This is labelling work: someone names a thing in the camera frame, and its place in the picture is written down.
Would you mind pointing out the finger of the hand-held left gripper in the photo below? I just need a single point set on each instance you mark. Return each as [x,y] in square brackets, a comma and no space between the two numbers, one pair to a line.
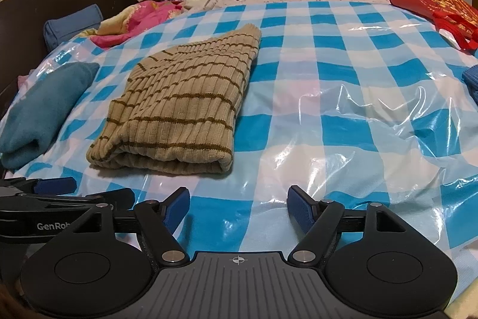
[56,185]
[119,197]

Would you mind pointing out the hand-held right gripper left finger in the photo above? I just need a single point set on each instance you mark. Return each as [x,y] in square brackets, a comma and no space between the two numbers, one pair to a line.
[175,208]

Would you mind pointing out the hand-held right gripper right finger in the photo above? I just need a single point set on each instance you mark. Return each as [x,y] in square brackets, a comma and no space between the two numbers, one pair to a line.
[302,210]

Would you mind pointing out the teal fleece garment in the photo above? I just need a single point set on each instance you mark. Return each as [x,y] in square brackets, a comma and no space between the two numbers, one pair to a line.
[41,109]

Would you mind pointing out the beige striped ribbed sweater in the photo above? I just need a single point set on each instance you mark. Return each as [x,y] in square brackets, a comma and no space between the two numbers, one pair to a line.
[179,109]

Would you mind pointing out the blue checked plastic sheet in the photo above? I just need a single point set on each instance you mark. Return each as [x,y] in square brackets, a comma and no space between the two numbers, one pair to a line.
[336,109]

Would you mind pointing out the pink cloth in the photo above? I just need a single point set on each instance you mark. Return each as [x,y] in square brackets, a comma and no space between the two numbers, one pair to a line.
[22,81]

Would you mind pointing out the blue pillow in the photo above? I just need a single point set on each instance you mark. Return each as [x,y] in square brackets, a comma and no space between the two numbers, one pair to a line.
[71,25]

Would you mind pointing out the pink floral quilt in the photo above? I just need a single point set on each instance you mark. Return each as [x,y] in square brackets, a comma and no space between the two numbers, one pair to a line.
[145,18]

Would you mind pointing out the blue knit cloth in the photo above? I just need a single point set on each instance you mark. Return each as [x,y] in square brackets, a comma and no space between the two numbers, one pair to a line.
[471,80]

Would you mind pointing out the red plastic bag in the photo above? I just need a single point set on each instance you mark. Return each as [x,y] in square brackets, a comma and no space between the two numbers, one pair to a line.
[444,10]

